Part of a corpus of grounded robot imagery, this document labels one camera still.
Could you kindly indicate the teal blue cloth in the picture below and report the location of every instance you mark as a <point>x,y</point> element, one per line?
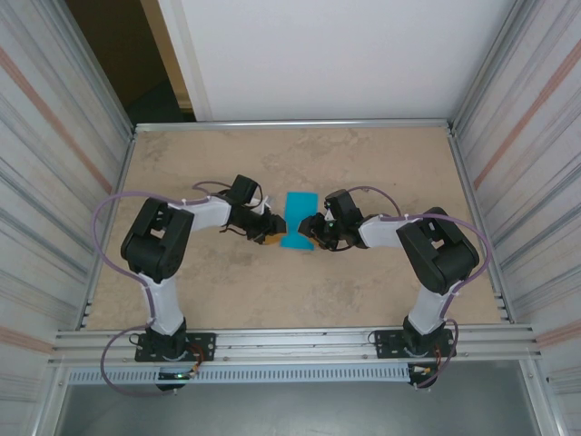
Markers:
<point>297,209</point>

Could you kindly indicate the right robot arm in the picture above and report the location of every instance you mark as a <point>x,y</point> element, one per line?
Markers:
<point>438,254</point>

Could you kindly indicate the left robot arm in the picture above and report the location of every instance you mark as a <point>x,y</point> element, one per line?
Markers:
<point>154,240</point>

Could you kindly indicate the small controller circuit board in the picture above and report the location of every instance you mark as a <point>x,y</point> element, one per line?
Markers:
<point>422,370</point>
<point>177,375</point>

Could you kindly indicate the aluminium table edge rail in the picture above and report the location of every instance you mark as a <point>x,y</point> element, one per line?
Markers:
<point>112,227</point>
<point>290,125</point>
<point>466,181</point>

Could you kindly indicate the wide aluminium mounting rail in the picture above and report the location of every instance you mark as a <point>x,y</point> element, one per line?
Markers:
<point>290,345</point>

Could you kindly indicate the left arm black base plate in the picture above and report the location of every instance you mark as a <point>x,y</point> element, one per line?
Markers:
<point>204,347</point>

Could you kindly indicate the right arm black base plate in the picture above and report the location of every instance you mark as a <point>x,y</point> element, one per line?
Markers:
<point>386,345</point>

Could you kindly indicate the white door frame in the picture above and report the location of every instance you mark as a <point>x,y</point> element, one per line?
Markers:
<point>187,59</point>

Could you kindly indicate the aluminium upright frame post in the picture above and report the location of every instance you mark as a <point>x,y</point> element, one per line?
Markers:
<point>538,399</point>
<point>486,72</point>
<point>52,399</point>
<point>99,72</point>

